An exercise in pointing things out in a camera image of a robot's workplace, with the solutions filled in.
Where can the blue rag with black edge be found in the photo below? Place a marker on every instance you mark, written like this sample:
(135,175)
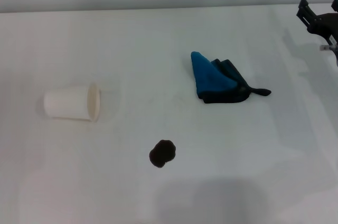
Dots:
(211,78)

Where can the black water stain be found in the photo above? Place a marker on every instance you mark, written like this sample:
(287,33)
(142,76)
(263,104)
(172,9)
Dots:
(161,154)

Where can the white paper cup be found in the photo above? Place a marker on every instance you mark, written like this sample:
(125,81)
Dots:
(67,103)

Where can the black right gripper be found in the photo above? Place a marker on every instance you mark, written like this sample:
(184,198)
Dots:
(327,24)

